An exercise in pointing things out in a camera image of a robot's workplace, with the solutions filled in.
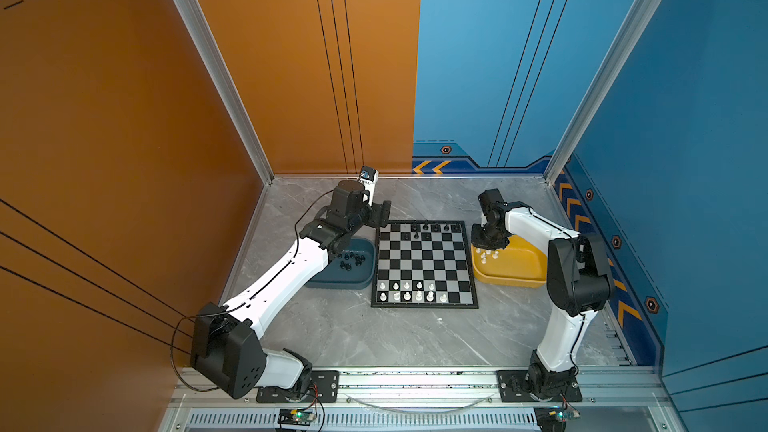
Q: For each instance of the yellow plastic tray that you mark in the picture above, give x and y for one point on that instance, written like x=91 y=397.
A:
x=520 y=264

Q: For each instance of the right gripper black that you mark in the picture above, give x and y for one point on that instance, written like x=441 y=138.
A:
x=475 y=240

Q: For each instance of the white chess pieces in tray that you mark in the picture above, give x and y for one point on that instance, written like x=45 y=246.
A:
x=486 y=256

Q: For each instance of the right circuit board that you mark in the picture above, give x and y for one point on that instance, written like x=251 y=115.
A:
x=555 y=419

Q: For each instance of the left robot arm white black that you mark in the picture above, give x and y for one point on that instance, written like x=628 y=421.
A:
x=226 y=344

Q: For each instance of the black chess pieces on board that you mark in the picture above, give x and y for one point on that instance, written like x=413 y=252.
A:
x=430 y=230

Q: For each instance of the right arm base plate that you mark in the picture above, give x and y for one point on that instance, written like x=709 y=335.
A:
x=538 y=386

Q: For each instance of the left green circuit board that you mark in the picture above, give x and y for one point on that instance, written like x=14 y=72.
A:
x=297 y=419

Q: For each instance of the teal plastic tray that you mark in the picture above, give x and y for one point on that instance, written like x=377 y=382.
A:
x=332 y=277

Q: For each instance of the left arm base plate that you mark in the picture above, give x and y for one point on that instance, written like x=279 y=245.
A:
x=323 y=384

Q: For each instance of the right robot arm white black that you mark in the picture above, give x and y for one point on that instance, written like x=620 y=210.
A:
x=579 y=282

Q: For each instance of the white chess pieces row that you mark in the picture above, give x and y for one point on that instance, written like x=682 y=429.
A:
x=411 y=292

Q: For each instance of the aluminium mounting rail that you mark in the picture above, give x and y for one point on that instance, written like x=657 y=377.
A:
x=457 y=398

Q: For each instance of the black chess pieces in tray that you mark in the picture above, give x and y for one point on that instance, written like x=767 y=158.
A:
x=350 y=260

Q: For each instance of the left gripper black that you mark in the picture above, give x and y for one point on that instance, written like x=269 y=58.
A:
x=379 y=214

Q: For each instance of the black white chessboard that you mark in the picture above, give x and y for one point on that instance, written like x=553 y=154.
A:
x=446 y=261

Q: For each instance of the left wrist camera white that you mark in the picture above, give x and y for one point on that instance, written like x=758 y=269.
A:
x=368 y=177

